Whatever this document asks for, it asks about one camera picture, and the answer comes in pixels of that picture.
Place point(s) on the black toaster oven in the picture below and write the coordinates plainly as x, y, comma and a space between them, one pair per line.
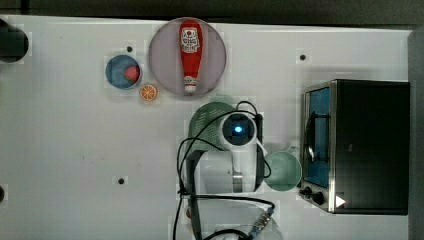
355, 146

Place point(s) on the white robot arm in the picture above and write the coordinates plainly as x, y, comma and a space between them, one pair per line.
222, 168

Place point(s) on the green cup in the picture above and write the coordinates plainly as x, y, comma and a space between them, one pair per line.
284, 170

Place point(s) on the purple round plate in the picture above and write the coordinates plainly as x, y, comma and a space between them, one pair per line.
165, 59

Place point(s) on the green oval strainer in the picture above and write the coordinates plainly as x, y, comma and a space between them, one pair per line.
204, 126

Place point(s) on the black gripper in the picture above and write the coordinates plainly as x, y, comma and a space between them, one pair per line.
259, 124

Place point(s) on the blue bowl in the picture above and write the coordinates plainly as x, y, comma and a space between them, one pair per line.
115, 69

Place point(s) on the red strawberry in bowl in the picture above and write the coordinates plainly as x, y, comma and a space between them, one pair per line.
132, 74

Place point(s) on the black cylinder post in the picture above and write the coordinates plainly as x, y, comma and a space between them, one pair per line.
14, 43

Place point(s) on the red ketchup bottle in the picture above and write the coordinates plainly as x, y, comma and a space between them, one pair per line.
191, 51

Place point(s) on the orange slice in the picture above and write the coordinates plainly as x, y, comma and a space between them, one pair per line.
148, 92

